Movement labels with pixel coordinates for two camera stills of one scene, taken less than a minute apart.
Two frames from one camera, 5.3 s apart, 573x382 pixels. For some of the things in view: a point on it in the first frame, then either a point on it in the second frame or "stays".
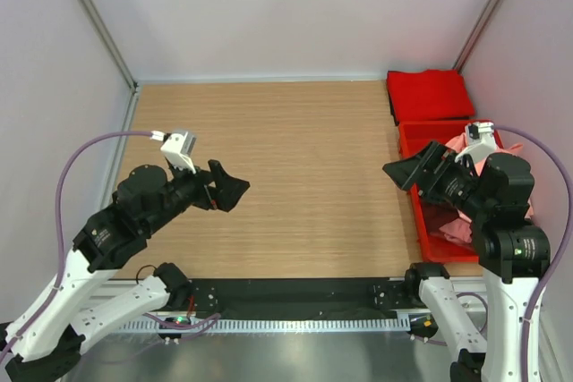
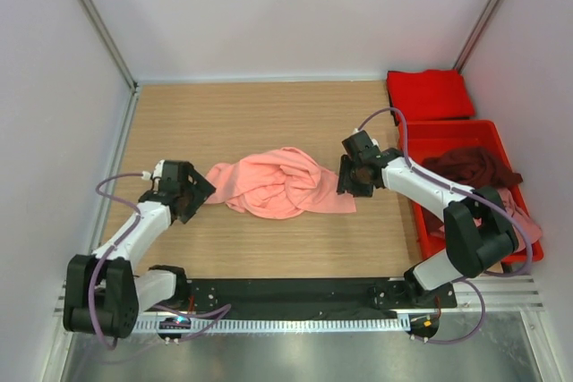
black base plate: x=302 y=298 stays
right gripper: x=434 y=157 → x=345 y=182
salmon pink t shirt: x=459 y=141 → x=277 y=183
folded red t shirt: x=428 y=94 stays
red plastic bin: x=430 y=215 stays
